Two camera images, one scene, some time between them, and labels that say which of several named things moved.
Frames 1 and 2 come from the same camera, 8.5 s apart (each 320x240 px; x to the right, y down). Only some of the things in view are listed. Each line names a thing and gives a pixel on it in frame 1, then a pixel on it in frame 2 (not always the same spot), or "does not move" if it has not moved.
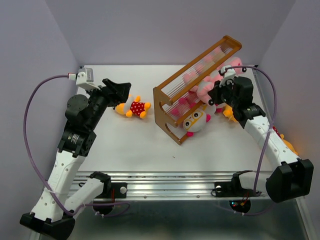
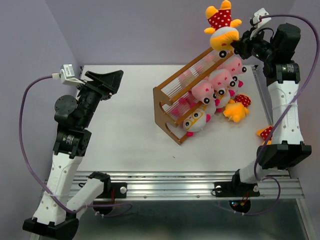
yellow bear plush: (137, 108) to (224, 32)
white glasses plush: (195, 122) does not move
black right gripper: (214, 92) to (242, 46)
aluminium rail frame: (196, 185) does not move
